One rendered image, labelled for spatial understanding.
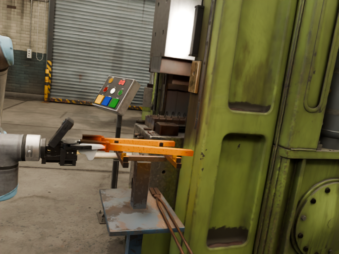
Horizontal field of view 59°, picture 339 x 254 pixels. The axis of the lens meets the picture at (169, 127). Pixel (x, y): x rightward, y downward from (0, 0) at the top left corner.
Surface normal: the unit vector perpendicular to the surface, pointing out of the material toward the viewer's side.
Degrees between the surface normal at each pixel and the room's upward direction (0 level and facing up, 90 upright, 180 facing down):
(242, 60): 89
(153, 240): 89
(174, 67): 90
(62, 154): 91
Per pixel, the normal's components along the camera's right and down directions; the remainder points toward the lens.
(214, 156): 0.34, 0.20
